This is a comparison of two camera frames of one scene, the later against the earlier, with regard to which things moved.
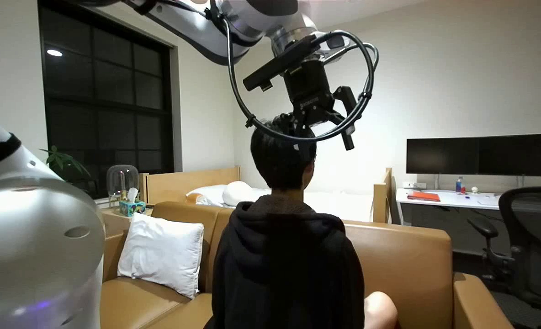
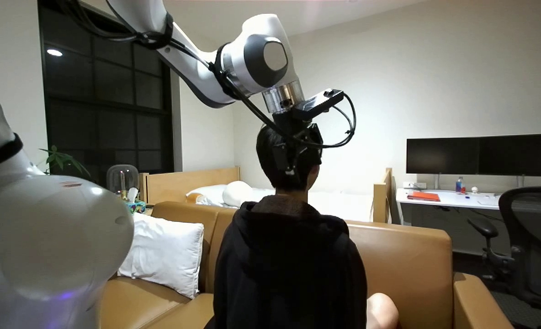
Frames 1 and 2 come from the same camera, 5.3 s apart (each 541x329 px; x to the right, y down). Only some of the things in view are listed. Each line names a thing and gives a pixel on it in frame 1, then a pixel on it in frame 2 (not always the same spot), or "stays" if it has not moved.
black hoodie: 286,265 stays
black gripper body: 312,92 to 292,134
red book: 425,196 stays
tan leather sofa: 410,262 stays
